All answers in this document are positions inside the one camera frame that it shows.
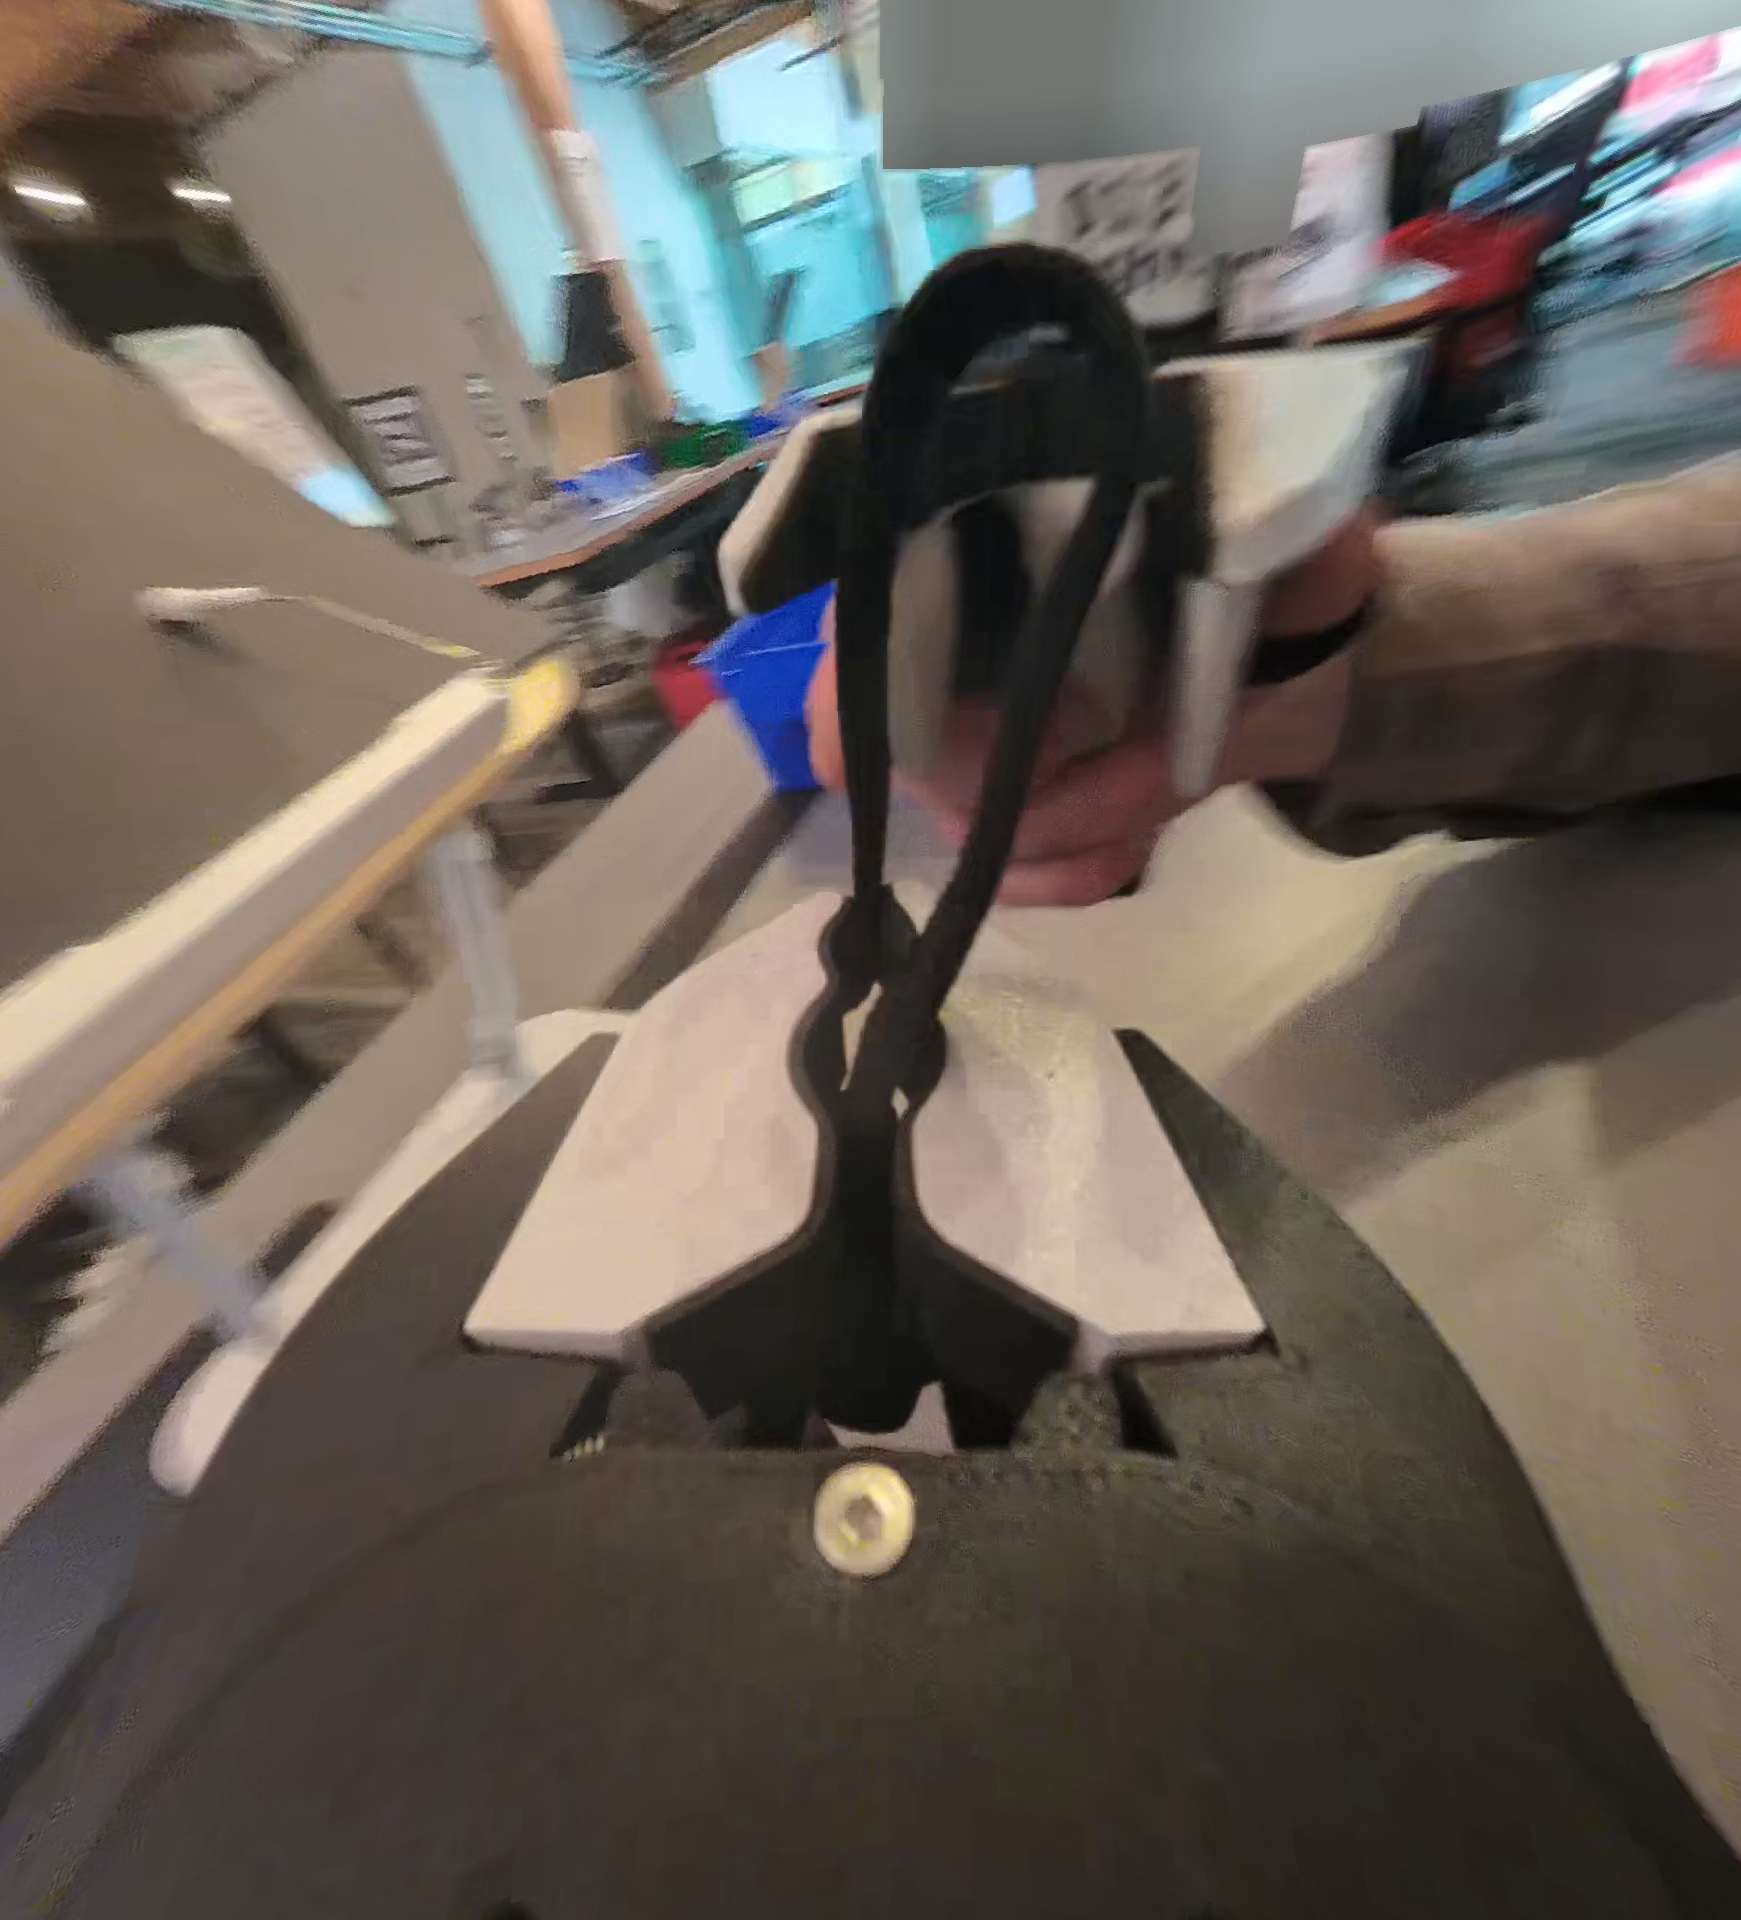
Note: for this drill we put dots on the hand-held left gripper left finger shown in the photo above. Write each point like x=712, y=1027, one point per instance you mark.
x=658, y=1186

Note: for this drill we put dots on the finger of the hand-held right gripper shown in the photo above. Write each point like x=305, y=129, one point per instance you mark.
x=787, y=510
x=1304, y=438

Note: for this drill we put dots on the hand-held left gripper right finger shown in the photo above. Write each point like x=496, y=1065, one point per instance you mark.
x=1095, y=1200

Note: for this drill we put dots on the person's right hand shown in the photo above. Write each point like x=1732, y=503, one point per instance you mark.
x=1095, y=841

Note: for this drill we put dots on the blue plastic bin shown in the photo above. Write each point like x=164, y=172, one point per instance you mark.
x=773, y=692

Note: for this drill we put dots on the white display stand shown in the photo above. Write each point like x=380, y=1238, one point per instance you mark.
x=135, y=675

